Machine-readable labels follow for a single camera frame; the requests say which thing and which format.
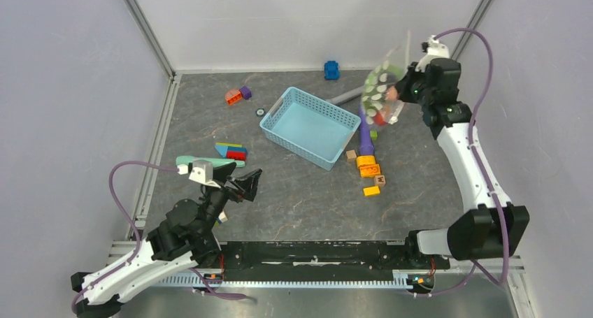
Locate orange red toy fruit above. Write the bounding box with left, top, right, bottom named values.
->
left=373, top=113, right=387, bottom=126

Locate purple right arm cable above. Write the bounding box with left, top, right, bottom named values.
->
left=414, top=27, right=511, bottom=298

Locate mint green toy microphone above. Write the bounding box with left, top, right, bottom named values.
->
left=176, top=155, right=245, bottom=168

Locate blue toy brick car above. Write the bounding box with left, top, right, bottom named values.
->
left=324, top=60, right=340, bottom=80

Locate orange toy brick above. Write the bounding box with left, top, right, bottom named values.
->
left=224, top=89, right=243, bottom=106

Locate green orange toy mango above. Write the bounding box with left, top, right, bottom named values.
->
left=361, top=62, right=404, bottom=126

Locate orange brick stack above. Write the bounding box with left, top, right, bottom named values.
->
left=356, top=155, right=382, bottom=178

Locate yellow flat brick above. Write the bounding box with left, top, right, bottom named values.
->
left=363, top=185, right=380, bottom=197

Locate clear polka dot zip bag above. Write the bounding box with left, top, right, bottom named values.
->
left=361, top=30, right=411, bottom=130

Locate light blue plastic basket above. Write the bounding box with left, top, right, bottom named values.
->
left=259, top=87, right=361, bottom=171

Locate purple toy microphone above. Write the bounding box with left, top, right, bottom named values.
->
left=359, top=118, right=375, bottom=156

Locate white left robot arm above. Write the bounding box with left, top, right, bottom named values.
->
left=71, top=160, right=263, bottom=317

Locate wooden cube upper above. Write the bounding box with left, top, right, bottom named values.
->
left=345, top=150, right=357, bottom=163

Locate multicolour brick stack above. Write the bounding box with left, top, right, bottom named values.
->
left=215, top=143, right=248, bottom=161

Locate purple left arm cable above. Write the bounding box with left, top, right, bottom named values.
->
left=71, top=161, right=253, bottom=315

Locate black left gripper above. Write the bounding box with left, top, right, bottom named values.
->
left=199, top=162, right=262, bottom=237

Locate wooden letter cube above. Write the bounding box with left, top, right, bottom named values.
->
left=373, top=175, right=386, bottom=187

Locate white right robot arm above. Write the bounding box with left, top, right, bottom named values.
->
left=396, top=57, right=530, bottom=268

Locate pink toy peach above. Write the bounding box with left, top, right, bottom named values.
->
left=383, top=86, right=399, bottom=105

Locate purple toy brick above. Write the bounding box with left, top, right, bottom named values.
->
left=239, top=86, right=252, bottom=100

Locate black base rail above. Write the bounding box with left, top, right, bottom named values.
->
left=197, top=240, right=450, bottom=282

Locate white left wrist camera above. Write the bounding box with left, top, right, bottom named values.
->
left=177, top=160, right=221, bottom=189

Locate green white brick block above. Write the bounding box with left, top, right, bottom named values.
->
left=216, top=211, right=228, bottom=224

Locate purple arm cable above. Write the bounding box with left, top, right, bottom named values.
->
left=71, top=161, right=253, bottom=315
left=414, top=27, right=511, bottom=298

